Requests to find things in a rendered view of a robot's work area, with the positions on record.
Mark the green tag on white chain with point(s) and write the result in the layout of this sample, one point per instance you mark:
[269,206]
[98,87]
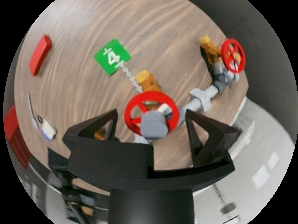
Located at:
[108,59]

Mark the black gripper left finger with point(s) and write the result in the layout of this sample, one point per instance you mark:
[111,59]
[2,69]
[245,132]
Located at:
[89,127]

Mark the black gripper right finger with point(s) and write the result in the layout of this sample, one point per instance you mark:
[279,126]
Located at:
[220,137]

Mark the grey cylinder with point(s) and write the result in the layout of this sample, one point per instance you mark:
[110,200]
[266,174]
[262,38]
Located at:
[153,125]

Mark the red rectangular block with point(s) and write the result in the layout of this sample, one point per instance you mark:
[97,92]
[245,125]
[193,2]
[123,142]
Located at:
[39,56]

